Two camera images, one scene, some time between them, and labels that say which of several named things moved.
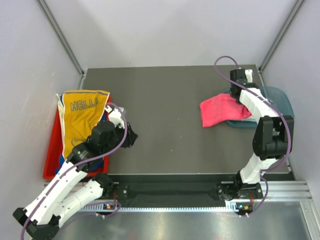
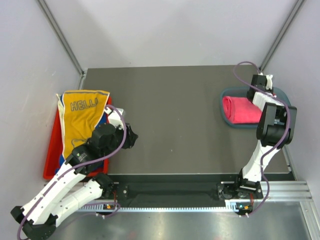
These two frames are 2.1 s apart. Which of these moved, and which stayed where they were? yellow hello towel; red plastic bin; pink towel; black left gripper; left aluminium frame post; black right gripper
Moved: pink towel; black right gripper
Stayed: black left gripper; left aluminium frame post; yellow hello towel; red plastic bin
